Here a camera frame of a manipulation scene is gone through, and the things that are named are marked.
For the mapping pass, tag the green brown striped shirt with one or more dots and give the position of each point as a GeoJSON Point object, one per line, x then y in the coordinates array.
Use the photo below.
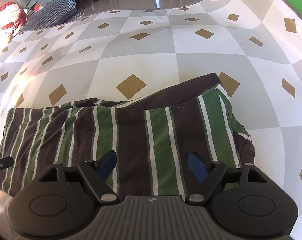
{"type": "Point", "coordinates": [152, 136]}

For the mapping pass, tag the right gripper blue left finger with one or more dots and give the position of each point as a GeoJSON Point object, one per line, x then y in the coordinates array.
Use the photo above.
{"type": "Point", "coordinates": [95, 175]}

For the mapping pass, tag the checkered fabric sofa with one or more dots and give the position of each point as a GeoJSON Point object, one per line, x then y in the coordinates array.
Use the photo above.
{"type": "Point", "coordinates": [55, 13]}

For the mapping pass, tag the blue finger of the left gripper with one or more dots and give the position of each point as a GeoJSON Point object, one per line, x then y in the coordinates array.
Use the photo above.
{"type": "Point", "coordinates": [6, 163]}

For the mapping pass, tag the red knitted cloth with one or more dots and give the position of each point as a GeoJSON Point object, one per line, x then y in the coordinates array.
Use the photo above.
{"type": "Point", "coordinates": [12, 18]}

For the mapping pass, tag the checkered diamond pattern tablecloth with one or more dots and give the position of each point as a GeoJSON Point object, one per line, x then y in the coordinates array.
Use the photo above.
{"type": "Point", "coordinates": [254, 45]}

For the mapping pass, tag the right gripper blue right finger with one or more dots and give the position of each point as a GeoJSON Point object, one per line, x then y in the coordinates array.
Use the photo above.
{"type": "Point", "coordinates": [209, 178]}

